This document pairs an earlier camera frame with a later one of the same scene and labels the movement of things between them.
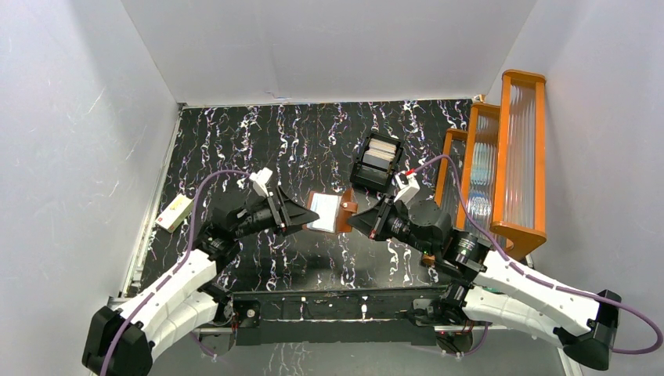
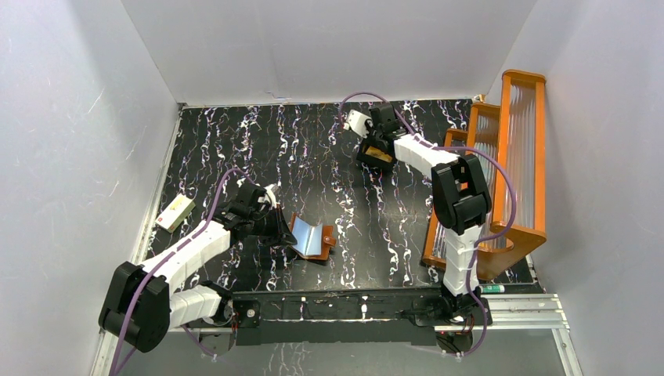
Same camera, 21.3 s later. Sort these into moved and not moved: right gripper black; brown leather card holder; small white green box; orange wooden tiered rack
Moved: right gripper black; brown leather card holder
Not moved: small white green box; orange wooden tiered rack
